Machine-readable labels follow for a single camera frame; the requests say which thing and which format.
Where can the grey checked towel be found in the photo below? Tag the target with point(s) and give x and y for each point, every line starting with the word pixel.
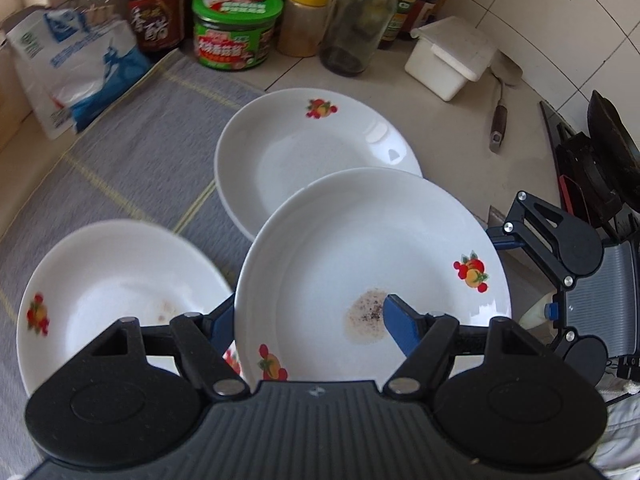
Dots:
pixel 140 160

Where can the white and blue plastic bag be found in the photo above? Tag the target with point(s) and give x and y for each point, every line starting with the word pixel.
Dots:
pixel 80 65

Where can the green lid food tub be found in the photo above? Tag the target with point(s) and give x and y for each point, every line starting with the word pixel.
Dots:
pixel 235 30

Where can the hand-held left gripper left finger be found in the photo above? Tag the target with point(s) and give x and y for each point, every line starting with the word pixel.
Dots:
pixel 224 322

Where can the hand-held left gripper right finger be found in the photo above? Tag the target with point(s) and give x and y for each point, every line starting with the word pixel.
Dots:
pixel 400 325

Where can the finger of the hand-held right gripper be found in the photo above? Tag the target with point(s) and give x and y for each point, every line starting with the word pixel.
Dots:
pixel 552 309
pixel 505 241

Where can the person's white clothing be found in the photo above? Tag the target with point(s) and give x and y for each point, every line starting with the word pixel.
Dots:
pixel 622 425

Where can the clear glass bottle red cap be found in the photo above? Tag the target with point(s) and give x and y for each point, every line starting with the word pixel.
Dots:
pixel 357 20

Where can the white plastic seasoning box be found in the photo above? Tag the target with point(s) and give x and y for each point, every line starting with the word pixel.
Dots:
pixel 450 55

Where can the dark vinegar bottle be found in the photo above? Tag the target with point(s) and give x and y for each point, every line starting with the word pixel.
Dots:
pixel 155 15

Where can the yellow lid spice jar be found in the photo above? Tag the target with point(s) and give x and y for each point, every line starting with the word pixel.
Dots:
pixel 302 20

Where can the white fruit-print plate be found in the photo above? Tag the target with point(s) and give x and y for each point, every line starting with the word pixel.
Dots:
pixel 360 250
pixel 300 155
pixel 115 280

